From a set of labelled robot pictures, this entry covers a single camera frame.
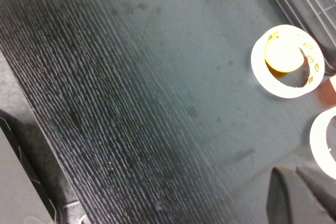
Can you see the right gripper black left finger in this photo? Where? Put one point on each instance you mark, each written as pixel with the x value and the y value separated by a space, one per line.
pixel 288 203

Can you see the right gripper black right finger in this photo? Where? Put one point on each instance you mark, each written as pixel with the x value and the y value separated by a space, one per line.
pixel 323 187

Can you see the white double-sided tape roll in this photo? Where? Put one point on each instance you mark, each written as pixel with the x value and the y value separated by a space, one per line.
pixel 317 142
pixel 262 77

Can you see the orange cube block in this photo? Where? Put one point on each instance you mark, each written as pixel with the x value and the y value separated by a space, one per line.
pixel 329 93

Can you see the yellow rubber duck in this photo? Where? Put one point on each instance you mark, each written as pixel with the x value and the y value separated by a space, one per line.
pixel 282 53

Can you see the black plastic drip tray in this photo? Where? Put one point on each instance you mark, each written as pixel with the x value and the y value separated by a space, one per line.
pixel 324 33

